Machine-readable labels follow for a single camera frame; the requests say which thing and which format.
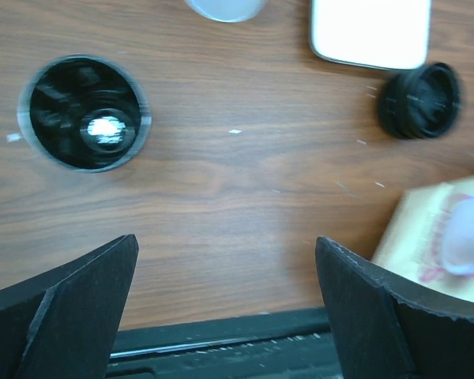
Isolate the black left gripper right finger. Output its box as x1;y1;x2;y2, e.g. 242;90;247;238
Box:
315;237;474;378

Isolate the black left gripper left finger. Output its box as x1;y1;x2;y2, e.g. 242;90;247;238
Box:
0;235;139;378

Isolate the pink cakes paper bag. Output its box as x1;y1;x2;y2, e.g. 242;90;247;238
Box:
372;176;474;302

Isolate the black coffee cup stack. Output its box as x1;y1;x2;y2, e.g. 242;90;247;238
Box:
17;54;152;173

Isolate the white rectangular plate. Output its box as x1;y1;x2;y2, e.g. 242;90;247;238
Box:
310;0;432;69

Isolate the frosted white utensil cup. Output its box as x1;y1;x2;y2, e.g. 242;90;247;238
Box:
185;0;267;23

